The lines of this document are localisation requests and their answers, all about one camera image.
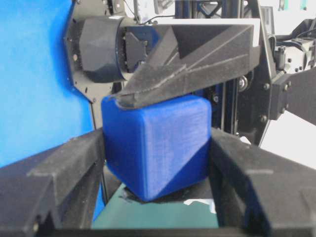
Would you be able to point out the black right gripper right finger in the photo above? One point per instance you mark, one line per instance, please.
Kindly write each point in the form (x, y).
(260, 192)

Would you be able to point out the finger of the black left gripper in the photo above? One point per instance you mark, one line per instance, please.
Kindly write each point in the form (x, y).
(188, 58)

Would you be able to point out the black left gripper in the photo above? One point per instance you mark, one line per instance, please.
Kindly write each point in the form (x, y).
(247, 104)

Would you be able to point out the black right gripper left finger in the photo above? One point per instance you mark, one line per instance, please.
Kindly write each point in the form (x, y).
(53, 190)

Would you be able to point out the blue block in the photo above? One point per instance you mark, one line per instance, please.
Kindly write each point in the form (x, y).
(159, 149)

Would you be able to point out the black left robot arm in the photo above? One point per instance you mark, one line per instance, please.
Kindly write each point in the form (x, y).
(105, 47)

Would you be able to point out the blue table mat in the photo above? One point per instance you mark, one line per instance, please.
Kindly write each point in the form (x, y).
(39, 106)

